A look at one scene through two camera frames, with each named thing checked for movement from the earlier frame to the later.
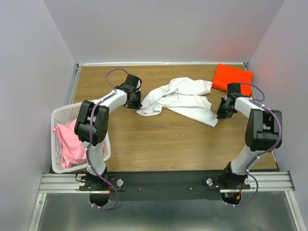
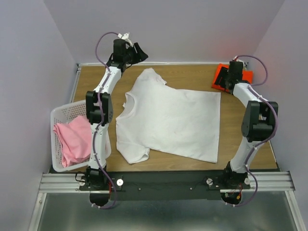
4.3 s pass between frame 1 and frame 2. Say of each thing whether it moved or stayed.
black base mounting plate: stayed
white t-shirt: moved
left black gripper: moved
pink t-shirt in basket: stayed
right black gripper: moved
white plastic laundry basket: stayed
